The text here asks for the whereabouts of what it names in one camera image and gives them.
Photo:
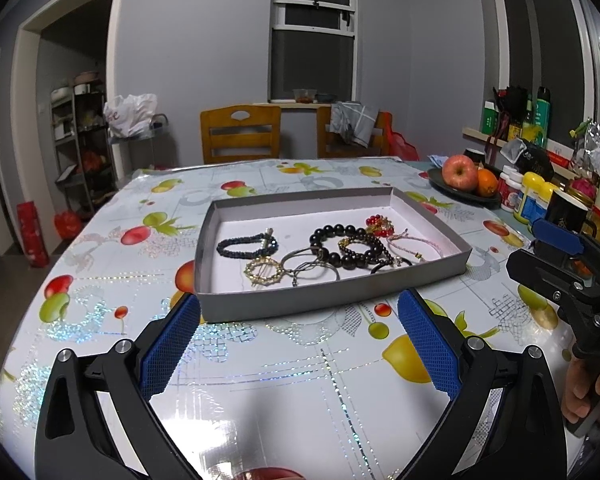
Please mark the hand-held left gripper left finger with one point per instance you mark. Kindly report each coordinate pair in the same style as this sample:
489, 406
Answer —
170, 345

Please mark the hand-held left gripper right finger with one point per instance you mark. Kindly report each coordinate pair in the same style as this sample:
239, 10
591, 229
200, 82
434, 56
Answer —
430, 345

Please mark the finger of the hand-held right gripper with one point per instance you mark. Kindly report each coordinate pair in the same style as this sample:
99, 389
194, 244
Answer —
557, 236
535, 270

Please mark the grey shallow cardboard tray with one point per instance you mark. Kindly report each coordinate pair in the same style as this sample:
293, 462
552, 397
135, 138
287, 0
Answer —
330, 310

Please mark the person's right hand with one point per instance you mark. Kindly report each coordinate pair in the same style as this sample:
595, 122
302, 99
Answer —
576, 391

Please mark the black mug gold print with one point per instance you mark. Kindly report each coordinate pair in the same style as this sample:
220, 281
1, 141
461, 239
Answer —
567, 210

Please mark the yellow cap bottle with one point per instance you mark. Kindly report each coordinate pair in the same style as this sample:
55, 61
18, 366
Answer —
525, 200
545, 205

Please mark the pink dragon fruit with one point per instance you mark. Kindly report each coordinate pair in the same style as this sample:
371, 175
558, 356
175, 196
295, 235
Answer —
590, 186

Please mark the white medicine bottle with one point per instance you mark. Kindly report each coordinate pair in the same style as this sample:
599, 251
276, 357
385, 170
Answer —
509, 192

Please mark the black pouch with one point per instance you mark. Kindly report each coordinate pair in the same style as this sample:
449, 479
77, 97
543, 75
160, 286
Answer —
535, 160

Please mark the orange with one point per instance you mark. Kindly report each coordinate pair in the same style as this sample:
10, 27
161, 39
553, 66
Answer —
488, 182

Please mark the silver foil bag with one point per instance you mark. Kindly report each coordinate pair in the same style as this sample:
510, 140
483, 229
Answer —
591, 147

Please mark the yellow jar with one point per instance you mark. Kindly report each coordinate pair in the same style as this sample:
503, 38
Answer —
532, 135

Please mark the black cup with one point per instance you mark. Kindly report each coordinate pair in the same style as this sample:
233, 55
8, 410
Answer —
474, 156

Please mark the dark plate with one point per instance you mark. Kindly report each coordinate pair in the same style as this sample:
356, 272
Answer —
450, 191

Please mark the red apple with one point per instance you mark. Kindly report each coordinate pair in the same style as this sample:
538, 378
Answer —
459, 172

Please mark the green bottle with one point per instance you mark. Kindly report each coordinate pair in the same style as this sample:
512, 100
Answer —
541, 115

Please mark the thin silver bangle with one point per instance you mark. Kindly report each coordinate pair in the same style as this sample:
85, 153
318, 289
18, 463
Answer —
300, 251
333, 270

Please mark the green box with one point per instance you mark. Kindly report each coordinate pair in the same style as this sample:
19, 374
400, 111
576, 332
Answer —
490, 119

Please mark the blue cloth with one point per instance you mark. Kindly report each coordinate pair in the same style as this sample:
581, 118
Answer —
437, 160

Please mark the small red bag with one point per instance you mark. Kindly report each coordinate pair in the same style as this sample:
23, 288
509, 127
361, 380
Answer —
68, 225

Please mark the red plastic bag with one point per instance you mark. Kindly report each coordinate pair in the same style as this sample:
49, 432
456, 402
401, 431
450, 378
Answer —
404, 146

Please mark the metal storage rack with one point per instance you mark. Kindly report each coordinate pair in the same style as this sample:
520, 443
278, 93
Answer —
82, 150

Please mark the wooden chair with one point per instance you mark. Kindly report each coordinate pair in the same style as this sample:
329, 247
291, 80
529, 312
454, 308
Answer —
240, 135
330, 147

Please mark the grey checked cloth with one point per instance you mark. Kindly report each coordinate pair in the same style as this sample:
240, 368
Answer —
355, 122

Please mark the white plastic bag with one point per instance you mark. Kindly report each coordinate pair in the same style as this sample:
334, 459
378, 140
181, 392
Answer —
130, 115

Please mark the glass bowl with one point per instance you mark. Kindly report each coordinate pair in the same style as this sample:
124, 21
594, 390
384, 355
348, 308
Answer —
304, 96

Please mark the window with white frame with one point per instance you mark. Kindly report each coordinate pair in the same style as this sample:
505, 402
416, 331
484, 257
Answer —
312, 60

